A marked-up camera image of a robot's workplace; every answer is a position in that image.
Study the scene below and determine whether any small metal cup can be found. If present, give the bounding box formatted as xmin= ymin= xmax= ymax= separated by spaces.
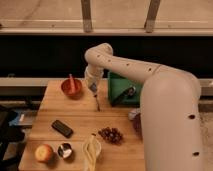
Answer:
xmin=57 ymin=143 xmax=72 ymax=159

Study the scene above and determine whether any blue sponge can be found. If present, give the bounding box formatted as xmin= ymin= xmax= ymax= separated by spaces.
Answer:
xmin=89 ymin=83 xmax=97 ymax=93

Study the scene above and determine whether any black chair at left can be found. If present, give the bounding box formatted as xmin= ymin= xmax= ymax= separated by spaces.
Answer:
xmin=0 ymin=105 xmax=25 ymax=171

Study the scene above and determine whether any red apple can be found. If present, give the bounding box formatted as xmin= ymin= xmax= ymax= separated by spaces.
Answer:
xmin=35 ymin=144 xmax=54 ymax=163

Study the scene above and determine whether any black scoop in bin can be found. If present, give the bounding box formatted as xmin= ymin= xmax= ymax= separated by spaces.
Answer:
xmin=112 ymin=86 xmax=136 ymax=105

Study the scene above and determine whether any orange carrot stick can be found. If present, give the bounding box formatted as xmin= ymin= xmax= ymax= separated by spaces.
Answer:
xmin=69 ymin=74 xmax=76 ymax=94

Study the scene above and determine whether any dark grape bunch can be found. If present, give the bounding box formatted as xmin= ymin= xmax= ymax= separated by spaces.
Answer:
xmin=98 ymin=127 xmax=123 ymax=144

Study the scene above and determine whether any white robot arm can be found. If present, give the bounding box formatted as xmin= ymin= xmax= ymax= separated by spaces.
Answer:
xmin=85 ymin=43 xmax=204 ymax=171

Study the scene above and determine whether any orange bowl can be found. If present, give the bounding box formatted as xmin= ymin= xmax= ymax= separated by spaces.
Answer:
xmin=61 ymin=79 xmax=82 ymax=98

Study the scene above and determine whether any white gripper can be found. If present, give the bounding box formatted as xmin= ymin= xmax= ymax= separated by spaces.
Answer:
xmin=84 ymin=65 xmax=104 ymax=88

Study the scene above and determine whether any green plastic bin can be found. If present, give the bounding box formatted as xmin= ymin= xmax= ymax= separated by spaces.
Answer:
xmin=107 ymin=72 xmax=142 ymax=106

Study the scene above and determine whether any yellow banana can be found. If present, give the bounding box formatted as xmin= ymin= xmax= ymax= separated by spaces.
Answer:
xmin=82 ymin=134 xmax=101 ymax=171

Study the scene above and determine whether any metal window rail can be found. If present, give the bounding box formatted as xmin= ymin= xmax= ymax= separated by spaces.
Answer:
xmin=0 ymin=22 xmax=213 ymax=36

